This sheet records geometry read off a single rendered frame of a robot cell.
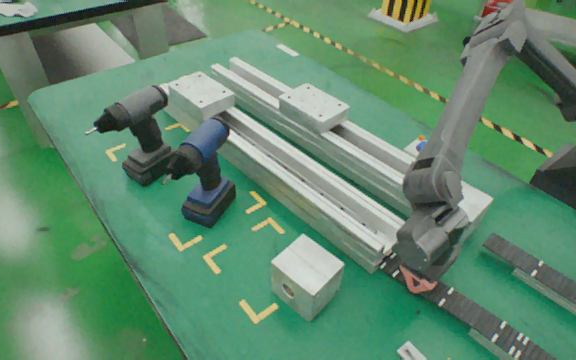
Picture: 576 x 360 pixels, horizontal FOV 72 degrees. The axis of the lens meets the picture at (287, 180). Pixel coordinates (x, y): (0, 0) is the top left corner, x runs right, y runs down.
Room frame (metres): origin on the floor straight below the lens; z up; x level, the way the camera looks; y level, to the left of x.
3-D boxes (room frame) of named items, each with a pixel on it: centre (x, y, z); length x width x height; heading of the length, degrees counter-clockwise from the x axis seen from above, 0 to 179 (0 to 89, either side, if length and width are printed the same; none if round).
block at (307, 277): (0.43, -0.05, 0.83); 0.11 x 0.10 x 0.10; 139
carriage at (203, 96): (0.95, 0.25, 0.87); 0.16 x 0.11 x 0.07; 46
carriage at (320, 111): (0.92, -0.06, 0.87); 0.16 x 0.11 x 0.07; 46
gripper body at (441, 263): (0.44, -0.27, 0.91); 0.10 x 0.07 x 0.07; 136
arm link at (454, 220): (0.44, -0.27, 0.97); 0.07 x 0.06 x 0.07; 134
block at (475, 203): (0.61, -0.39, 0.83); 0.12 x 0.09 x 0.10; 136
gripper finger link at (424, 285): (0.43, -0.26, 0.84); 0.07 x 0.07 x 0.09; 46
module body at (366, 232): (0.78, 0.07, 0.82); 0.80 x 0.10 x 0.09; 46
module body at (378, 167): (0.92, -0.06, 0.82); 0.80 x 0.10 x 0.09; 46
